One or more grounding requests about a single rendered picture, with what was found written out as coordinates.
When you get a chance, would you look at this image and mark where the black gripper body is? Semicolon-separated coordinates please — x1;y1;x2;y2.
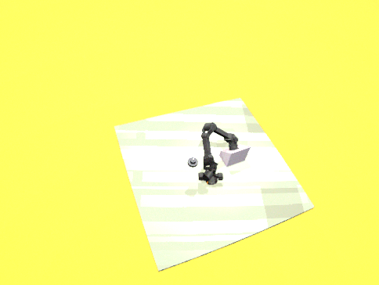
198;172;224;181

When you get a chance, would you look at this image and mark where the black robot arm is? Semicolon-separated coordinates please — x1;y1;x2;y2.
201;122;239;185

